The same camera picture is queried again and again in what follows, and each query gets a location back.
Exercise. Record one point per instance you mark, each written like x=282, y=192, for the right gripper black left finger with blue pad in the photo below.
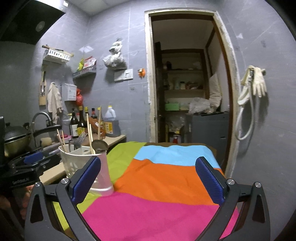
x=42, y=222

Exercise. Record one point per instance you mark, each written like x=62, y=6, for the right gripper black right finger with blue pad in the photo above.
x=253, y=222

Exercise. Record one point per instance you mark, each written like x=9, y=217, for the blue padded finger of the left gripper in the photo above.
x=33, y=158

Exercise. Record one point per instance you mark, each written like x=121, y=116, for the wooden chopstick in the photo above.
x=60, y=140
x=63, y=141
x=90, y=134

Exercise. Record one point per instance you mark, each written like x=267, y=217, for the silver metal spoon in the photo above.
x=99, y=146

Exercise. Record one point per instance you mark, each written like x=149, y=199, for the chrome kitchen faucet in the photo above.
x=41, y=123

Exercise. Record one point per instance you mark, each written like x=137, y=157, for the black wok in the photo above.
x=16, y=138

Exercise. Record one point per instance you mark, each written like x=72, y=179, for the metal fork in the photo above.
x=78, y=141

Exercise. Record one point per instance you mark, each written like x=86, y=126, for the dark sauce bottle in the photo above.
x=74, y=125

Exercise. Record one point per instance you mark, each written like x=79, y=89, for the hanging beige towel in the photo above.
x=54, y=100

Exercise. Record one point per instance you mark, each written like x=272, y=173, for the wooden knife holder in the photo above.
x=42, y=90

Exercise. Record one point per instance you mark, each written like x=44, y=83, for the red plastic bag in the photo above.
x=79, y=97

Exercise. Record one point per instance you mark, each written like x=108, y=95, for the clear oil jug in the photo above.
x=109, y=118

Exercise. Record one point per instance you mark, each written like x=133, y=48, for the grey cabinet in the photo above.
x=208, y=129

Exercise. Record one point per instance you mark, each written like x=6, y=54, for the red spray bottle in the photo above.
x=175, y=139

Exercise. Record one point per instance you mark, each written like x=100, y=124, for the clear plastic bag on cabinet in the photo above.
x=200, y=105

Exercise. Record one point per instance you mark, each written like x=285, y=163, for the white pillow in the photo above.
x=215, y=95

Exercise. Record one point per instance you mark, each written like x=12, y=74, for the cream rubber glove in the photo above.
x=253, y=83

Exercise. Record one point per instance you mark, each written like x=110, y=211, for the black range hood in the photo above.
x=28, y=21

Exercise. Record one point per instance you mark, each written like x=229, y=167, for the green box on shelf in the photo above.
x=172, y=107

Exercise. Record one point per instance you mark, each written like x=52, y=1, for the white wall box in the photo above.
x=69, y=92

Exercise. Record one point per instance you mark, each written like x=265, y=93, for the white wall rack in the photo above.
x=56, y=55

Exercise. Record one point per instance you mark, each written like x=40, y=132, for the grey wall shelf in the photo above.
x=85, y=72

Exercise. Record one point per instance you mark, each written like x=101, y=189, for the white wall socket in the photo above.
x=123, y=75

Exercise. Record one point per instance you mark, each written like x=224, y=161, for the white plastic bag on wall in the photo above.
x=115, y=59

